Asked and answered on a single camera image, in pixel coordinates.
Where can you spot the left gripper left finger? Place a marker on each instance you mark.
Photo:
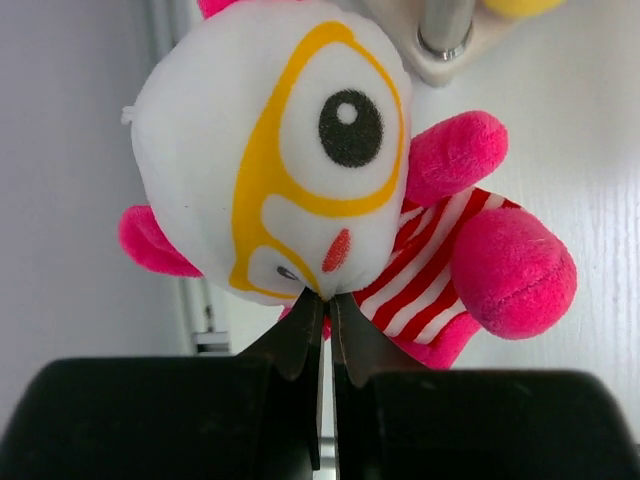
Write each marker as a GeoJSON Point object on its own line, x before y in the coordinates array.
{"type": "Point", "coordinates": [255, 415]}

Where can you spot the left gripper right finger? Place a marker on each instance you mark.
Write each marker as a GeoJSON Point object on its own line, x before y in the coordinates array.
{"type": "Point", "coordinates": [396, 419]}

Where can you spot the pink plush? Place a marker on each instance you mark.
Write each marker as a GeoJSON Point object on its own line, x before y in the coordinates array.
{"type": "Point", "coordinates": [275, 148]}

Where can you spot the yellow plush lower shelf left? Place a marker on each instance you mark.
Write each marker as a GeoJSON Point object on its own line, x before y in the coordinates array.
{"type": "Point", "coordinates": [518, 9]}

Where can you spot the white two-tier shelf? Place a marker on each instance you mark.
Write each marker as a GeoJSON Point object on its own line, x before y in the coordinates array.
{"type": "Point", "coordinates": [440, 38]}

